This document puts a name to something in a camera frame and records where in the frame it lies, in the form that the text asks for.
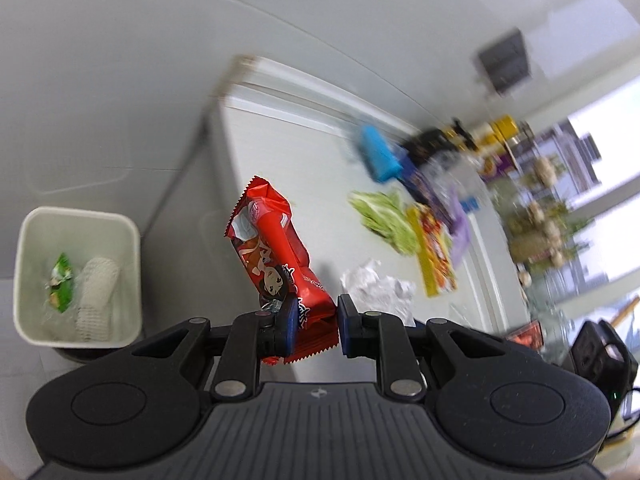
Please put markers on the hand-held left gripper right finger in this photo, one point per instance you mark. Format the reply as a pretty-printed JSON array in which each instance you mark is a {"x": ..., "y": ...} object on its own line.
[{"x": 346, "y": 329}]

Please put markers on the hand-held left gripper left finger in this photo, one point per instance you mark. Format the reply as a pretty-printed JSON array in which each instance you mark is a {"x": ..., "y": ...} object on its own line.
[{"x": 289, "y": 331}]

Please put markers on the white tissue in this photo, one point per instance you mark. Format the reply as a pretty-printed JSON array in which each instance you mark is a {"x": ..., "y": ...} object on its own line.
[{"x": 372, "y": 285}]

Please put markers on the red snack packet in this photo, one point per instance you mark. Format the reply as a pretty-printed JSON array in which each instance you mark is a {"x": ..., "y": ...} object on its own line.
[{"x": 272, "y": 255}]

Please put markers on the yellow curry box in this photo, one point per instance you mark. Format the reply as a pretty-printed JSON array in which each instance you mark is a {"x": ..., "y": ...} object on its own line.
[{"x": 435, "y": 255}]

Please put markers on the dark blue snack wrapper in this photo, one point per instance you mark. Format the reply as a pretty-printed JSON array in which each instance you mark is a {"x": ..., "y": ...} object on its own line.
[{"x": 422, "y": 187}]

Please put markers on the white foam fruit net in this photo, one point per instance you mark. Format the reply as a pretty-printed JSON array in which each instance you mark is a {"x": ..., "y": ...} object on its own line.
[
  {"x": 91, "y": 322},
  {"x": 101, "y": 280}
]

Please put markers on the green snack wrapper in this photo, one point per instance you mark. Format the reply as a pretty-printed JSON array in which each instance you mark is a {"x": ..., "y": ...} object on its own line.
[{"x": 62, "y": 285}]

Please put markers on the white plastic bin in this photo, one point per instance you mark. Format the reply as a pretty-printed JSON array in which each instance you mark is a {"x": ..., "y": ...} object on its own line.
[{"x": 30, "y": 270}]

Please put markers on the green cabbage leaf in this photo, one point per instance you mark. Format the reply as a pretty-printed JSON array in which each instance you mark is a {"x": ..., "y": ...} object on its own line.
[{"x": 387, "y": 220}]

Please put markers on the sprouting garlic glass jar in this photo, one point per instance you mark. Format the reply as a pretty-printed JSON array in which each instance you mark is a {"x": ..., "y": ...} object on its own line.
[
  {"x": 537, "y": 242},
  {"x": 530, "y": 210},
  {"x": 541, "y": 169}
]

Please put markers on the purple plastic glove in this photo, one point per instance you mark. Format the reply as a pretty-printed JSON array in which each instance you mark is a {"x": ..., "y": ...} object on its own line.
[{"x": 457, "y": 230}]

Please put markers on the window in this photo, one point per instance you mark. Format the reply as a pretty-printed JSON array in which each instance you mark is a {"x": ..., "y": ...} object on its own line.
[{"x": 612, "y": 185}]

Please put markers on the light blue plastic piece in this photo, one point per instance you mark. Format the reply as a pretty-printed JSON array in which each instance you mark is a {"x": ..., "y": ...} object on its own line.
[{"x": 379, "y": 152}]

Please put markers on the clear plastic bag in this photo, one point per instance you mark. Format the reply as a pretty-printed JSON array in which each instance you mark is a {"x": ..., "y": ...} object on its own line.
[{"x": 452, "y": 170}]

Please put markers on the black spray bottle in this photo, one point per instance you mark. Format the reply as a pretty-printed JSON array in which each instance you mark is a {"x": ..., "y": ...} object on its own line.
[
  {"x": 427, "y": 144},
  {"x": 459, "y": 134}
]

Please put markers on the purple instant noodle cup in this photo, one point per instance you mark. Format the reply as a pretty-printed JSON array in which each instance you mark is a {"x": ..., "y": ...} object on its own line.
[{"x": 496, "y": 166}]

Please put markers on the yellow-capped white bottle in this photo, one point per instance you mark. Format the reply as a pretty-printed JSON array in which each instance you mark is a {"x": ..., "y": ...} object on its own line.
[{"x": 500, "y": 132}]

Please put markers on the grey wall socket panel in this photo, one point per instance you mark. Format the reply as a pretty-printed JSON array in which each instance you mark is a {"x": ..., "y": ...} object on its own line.
[{"x": 504, "y": 60}]

